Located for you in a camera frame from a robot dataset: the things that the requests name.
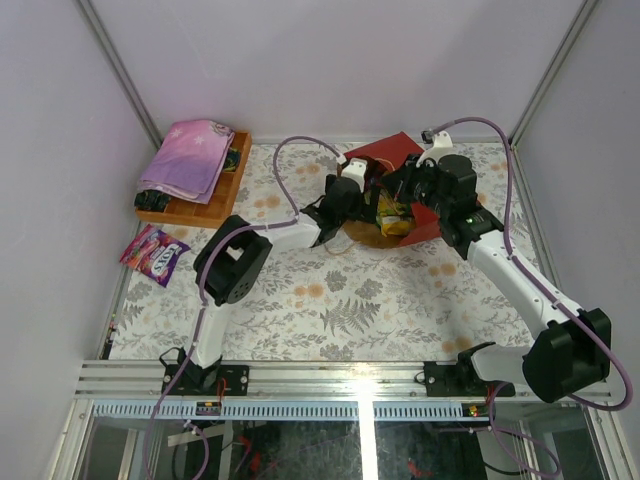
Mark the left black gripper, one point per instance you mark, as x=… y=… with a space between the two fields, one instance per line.
x=367 y=201

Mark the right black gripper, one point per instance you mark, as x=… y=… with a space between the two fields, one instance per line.
x=400 y=180

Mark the green Fox's candy bag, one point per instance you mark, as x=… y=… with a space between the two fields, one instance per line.
x=392 y=217

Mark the red paper bag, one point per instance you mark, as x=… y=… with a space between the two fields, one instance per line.
x=383 y=157

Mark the wooden organizer tray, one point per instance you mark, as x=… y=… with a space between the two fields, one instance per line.
x=213 y=214

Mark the purple Fox's candy bag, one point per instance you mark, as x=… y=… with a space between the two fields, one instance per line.
x=155 y=254

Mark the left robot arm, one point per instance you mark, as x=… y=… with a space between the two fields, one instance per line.
x=230 y=263

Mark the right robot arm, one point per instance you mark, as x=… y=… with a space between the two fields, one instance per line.
x=569 y=343

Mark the folded purple cloth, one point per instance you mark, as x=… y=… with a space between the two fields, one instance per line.
x=190 y=160

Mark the dark patterned cloth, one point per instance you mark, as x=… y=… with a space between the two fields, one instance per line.
x=151 y=201

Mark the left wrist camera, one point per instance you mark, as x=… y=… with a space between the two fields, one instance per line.
x=353 y=169

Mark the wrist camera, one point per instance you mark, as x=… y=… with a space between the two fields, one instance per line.
x=353 y=169
x=438 y=145

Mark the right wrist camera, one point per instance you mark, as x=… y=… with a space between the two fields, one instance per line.
x=438 y=145

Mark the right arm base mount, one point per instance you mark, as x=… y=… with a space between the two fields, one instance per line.
x=452 y=380

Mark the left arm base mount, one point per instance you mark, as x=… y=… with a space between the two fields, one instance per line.
x=217 y=380

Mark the aluminium frame rail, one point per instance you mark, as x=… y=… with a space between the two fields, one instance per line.
x=277 y=390

